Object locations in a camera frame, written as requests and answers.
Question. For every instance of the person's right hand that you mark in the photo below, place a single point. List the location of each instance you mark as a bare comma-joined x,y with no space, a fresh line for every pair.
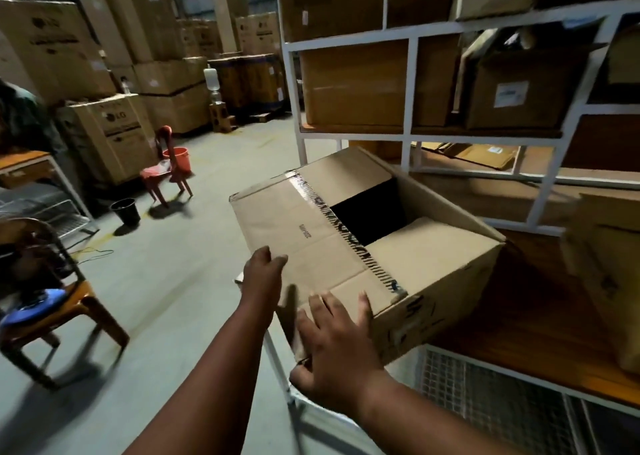
337,359

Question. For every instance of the person's left hand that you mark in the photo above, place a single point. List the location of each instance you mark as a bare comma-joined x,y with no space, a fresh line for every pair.
262,282

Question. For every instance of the person's left fingers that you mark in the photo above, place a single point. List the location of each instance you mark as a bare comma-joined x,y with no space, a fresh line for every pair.
267,258

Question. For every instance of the person's right thumb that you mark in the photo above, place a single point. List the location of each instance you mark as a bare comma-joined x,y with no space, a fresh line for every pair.
299,375

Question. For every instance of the person's right middle finger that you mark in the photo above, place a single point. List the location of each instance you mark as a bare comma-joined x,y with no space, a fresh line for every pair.
327,314

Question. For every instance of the taped cardboard box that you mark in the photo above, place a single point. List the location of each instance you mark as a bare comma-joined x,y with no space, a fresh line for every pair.
430,264

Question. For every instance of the person's left forearm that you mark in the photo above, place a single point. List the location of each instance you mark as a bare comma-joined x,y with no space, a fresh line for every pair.
205,389

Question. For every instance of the person's right forearm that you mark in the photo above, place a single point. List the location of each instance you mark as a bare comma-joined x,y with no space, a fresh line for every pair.
425,419

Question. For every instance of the red bucket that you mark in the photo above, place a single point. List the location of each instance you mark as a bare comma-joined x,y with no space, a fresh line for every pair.
181,160

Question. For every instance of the red plastic chair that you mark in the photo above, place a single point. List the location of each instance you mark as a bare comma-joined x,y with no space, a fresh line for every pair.
160,169

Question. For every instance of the wooden pallet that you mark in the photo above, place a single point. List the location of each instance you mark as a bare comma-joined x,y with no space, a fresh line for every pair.
261,117

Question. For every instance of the black bucket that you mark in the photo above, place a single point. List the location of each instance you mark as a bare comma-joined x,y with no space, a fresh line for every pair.
126,213

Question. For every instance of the small wooden stand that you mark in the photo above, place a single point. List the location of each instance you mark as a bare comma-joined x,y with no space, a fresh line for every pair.
221,117

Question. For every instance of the water dispenser bottle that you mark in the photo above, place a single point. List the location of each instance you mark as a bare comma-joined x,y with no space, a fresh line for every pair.
212,82

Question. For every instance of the printed cardboard appliance box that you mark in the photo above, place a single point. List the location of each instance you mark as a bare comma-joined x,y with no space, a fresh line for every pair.
112,137

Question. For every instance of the large plain cardboard box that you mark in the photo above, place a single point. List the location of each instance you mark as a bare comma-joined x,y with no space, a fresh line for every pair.
355,82

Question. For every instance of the orange plastic chair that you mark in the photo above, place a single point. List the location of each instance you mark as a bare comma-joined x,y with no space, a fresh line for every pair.
75,304

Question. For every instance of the wooden shelf board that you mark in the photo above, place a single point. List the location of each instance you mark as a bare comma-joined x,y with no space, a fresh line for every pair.
530,314

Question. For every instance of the flat folded cardboard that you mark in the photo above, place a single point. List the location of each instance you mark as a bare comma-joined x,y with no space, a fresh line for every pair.
480,154

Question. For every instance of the white metal shelf rack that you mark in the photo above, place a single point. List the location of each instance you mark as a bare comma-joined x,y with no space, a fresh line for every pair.
410,89

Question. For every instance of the stack of large cardboard boxes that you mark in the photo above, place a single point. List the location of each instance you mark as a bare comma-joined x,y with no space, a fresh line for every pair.
150,34

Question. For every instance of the wide cardboard box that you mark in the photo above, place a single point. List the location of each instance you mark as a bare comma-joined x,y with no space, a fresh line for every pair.
330,2

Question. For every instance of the tall cardboard box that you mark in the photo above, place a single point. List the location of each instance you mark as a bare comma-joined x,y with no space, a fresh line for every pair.
607,274

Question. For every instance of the white label cardboard box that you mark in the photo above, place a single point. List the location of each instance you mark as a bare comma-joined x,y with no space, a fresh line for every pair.
520,94

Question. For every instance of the dark brown cardboard box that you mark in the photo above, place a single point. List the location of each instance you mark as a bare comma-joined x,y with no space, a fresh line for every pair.
605,142

